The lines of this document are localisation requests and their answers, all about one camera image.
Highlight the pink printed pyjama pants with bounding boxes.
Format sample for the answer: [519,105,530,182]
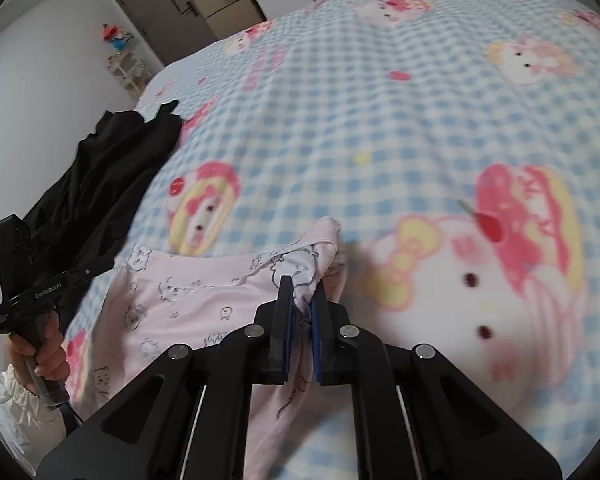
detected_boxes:
[70,216,351,480]

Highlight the person's left forearm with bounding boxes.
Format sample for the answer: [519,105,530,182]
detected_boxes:
[0,364,70,467]

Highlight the black garment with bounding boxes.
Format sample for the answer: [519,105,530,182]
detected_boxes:
[22,100,187,331]

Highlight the person's left hand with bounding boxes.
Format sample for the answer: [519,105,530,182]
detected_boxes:
[7,312,72,397]

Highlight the beige fridge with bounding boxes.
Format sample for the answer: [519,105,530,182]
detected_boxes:
[184,0,269,39]

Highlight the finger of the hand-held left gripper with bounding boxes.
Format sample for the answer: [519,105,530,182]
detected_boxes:
[66,263,104,284]

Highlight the red and blue toy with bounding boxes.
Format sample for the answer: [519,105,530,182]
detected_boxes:
[101,23,134,54]

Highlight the small white shelf rack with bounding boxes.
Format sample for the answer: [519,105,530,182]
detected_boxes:
[107,50,151,99]

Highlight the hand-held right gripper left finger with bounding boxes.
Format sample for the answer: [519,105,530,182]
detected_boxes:
[36,275,296,480]

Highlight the blue checked cartoon blanket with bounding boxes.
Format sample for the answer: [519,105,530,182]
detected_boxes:
[60,0,600,480]

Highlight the grey door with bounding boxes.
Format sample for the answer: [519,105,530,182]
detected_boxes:
[108,0,219,69]

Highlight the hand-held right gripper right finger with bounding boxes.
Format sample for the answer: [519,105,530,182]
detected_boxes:
[310,285,564,480]

